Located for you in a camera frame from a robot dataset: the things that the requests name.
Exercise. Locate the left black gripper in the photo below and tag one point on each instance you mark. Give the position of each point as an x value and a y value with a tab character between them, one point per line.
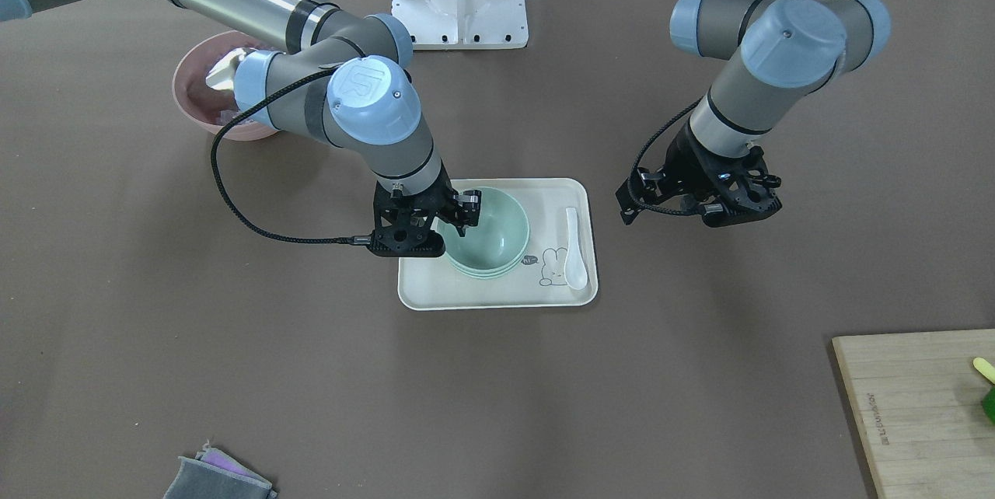
684	163

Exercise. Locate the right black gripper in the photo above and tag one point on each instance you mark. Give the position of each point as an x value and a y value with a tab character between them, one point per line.
467	207

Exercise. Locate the green bowl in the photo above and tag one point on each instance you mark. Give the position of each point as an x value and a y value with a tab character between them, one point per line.
483	273
502	232

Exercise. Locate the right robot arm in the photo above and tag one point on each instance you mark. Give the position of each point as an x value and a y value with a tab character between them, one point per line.
342	80

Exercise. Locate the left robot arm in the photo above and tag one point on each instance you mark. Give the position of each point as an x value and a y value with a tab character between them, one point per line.
775	52

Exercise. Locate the cream serving tray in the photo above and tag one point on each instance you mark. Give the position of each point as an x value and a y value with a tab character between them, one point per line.
539	280

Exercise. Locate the white ceramic spoon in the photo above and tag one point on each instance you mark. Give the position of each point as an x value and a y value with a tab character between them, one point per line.
575	270

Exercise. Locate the pink bowl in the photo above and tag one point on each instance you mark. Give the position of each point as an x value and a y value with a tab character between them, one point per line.
208	107

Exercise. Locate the wooden cutting board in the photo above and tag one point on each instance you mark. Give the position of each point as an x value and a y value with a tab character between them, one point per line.
916	400

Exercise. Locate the purple cloth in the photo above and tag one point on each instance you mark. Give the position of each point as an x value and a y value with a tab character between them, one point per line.
222	460

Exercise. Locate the yellow plastic knife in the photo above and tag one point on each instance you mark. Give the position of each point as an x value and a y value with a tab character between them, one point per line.
985	368

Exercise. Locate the grey cleaning cloth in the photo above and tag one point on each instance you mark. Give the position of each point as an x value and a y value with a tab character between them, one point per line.
198	479

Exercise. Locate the green lime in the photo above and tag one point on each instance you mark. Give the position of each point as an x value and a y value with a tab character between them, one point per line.
988	405

